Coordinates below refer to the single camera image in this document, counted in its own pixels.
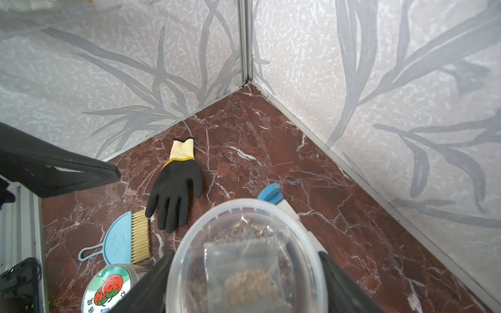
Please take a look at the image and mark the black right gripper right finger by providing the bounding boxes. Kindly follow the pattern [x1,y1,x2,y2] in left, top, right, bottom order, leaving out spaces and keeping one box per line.
[318,251,384,313]

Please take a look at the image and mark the clear container red seed packet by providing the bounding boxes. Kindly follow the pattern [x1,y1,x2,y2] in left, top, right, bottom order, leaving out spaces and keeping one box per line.
[165,198,328,312]

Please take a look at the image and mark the black and yellow work glove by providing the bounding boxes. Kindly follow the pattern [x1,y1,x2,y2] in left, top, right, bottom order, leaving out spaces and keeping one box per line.
[145,138,203,233]

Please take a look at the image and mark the blue and white wooden shelf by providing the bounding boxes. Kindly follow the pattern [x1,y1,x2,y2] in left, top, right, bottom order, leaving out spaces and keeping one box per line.
[258,183,327,252]

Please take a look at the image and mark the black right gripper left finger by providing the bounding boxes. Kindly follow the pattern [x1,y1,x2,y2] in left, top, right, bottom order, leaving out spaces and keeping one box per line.
[110,250,175,313]

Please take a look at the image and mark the red strawberry label jar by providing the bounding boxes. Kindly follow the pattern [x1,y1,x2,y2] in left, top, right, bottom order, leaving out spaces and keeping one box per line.
[81,265,140,313]

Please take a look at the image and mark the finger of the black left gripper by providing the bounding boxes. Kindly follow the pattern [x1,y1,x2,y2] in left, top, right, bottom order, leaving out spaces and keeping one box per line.
[1,123,121,198]

